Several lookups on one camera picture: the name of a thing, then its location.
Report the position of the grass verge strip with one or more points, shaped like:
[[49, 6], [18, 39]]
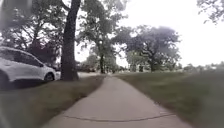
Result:
[[43, 103]]

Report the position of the overhanging tree branches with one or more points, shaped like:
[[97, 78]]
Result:
[[213, 8]]

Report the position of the wide grass lawn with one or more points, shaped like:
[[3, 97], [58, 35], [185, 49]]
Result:
[[186, 93]]

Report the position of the broad spreading tree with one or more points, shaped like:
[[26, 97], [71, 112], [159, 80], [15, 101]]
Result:
[[151, 43]]

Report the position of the slender leafy tree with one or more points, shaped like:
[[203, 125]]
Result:
[[101, 43]]

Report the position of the white car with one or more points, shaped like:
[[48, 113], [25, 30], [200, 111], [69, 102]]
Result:
[[20, 66]]

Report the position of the large dark tree trunk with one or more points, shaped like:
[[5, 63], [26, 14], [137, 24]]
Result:
[[69, 53]]

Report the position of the grey concrete sidewalk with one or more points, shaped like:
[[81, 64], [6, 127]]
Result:
[[115, 103]]

